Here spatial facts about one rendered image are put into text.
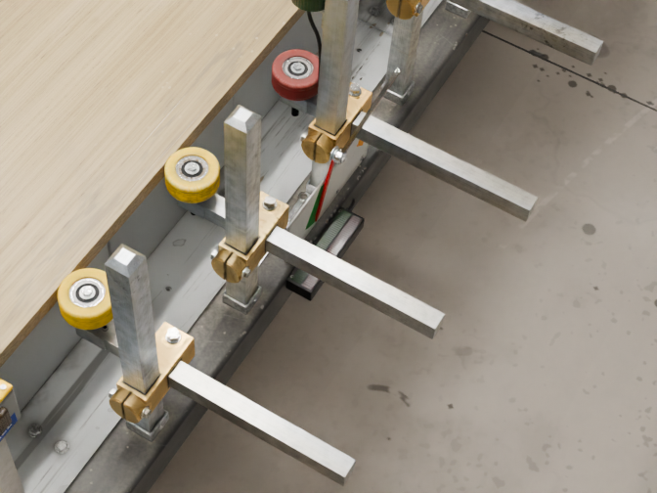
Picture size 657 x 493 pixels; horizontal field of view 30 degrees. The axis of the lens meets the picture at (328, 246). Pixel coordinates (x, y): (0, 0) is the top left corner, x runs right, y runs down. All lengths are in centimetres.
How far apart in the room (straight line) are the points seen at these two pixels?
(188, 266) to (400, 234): 91
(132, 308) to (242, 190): 26
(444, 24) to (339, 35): 60
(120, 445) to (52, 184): 38
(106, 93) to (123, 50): 9
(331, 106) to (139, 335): 50
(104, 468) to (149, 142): 47
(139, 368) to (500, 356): 125
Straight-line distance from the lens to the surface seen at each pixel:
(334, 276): 175
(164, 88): 189
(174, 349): 170
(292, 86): 189
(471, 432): 261
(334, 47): 174
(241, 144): 156
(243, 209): 167
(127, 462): 178
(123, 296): 147
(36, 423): 191
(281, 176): 213
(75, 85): 190
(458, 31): 228
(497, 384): 267
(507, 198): 185
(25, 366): 186
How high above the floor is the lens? 232
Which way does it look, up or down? 56 degrees down
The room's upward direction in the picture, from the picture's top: 6 degrees clockwise
